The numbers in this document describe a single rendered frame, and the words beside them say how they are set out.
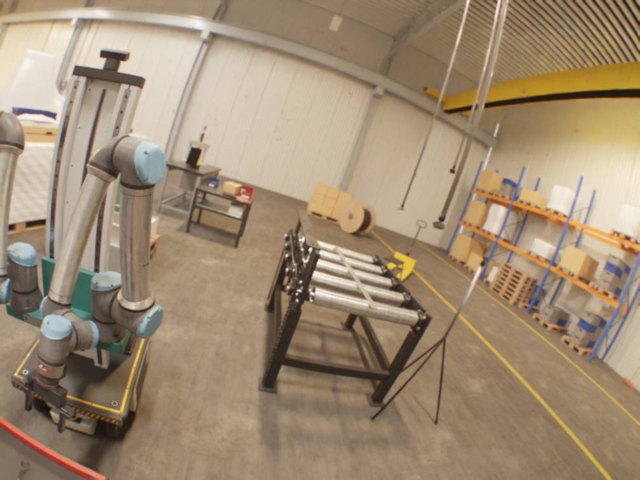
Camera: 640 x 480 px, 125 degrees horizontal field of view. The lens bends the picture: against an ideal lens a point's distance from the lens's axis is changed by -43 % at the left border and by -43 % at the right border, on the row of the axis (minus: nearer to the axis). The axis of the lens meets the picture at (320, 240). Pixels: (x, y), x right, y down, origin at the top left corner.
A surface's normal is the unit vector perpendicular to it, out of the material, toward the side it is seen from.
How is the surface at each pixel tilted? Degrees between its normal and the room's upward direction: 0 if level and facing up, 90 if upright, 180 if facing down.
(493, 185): 90
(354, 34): 90
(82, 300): 90
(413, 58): 90
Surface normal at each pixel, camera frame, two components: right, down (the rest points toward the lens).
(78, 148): 0.27, 0.33
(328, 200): 0.05, 0.27
